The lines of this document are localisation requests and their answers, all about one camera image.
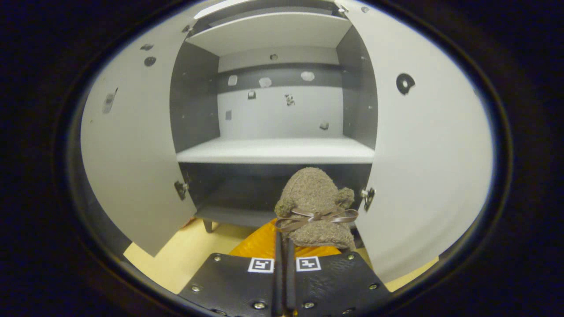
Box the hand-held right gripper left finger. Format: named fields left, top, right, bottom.
left=178, top=219, right=285, bottom=317

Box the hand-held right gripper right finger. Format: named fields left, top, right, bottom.
left=284, top=238, right=393, bottom=317

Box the brown fleece shoe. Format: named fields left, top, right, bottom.
left=274, top=166, right=360, bottom=251

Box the white shoe cabinet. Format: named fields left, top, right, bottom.
left=79, top=0, right=494, bottom=284

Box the white cabinet door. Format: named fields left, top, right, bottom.
left=79, top=4, right=221, bottom=258
left=339, top=0, right=494, bottom=284

